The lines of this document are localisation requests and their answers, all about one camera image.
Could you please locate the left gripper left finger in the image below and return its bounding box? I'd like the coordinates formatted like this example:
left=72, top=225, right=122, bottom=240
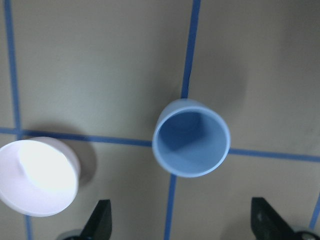
left=74, top=199, right=112, bottom=240

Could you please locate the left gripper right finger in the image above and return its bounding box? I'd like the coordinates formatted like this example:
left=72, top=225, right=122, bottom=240
left=250, top=197, right=300, bottom=240

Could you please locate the blue cup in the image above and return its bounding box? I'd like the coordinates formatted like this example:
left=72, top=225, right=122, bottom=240
left=152, top=98, right=231, bottom=178

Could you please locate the pink bowl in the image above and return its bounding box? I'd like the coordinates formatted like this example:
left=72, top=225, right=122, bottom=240
left=0, top=136, right=81, bottom=217

